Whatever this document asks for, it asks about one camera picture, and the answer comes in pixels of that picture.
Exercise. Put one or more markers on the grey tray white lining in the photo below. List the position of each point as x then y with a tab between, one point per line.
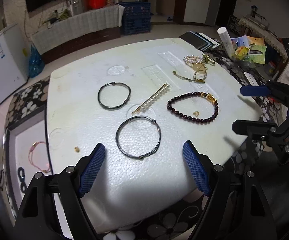
26	153

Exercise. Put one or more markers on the stack of dark tablets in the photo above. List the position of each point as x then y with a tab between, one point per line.
199	40

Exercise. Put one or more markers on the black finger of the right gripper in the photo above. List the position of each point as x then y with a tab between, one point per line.
256	130

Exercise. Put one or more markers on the blue plastic bag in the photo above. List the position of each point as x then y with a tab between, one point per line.
36	64

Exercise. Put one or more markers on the pearl gold hair clip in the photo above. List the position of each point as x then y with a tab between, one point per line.
152	99

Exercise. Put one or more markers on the white plastic tube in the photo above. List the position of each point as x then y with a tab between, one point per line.
226	41

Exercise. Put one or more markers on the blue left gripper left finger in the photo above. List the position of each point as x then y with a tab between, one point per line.
89	167

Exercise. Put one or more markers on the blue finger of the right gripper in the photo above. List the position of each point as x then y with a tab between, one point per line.
254	90

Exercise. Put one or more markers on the cabinet with white cloth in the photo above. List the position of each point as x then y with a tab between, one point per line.
78	32

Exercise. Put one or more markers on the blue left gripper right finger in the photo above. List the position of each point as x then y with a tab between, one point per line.
196	168

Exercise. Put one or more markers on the steel stock pot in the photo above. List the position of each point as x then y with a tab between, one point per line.
76	7

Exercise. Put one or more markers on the white chest freezer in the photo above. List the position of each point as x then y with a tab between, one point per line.
14	60

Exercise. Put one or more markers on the colourful snack packets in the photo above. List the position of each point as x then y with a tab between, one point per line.
250	49

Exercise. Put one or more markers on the blue plastic crates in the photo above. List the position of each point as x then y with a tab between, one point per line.
136	18

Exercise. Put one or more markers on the pearl ring brooch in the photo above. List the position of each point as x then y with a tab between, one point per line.
192	60

